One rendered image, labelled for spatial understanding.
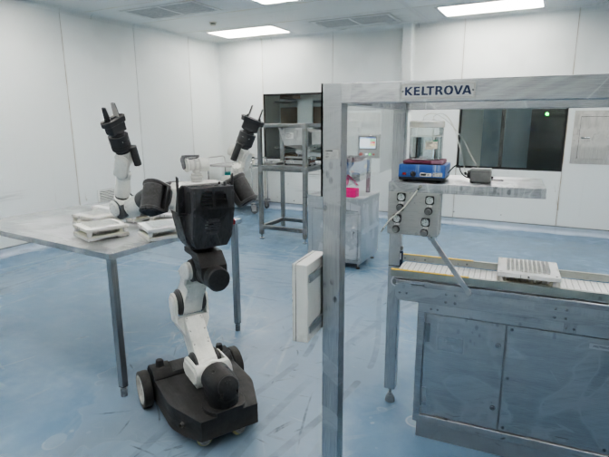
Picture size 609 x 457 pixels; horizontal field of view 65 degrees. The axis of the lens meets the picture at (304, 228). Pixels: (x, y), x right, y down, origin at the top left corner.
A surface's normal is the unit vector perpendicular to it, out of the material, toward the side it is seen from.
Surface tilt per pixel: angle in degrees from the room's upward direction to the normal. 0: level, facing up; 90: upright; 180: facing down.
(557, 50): 90
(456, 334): 90
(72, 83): 90
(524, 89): 90
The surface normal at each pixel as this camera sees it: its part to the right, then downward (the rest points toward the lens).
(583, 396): -0.39, 0.21
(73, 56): 0.89, 0.10
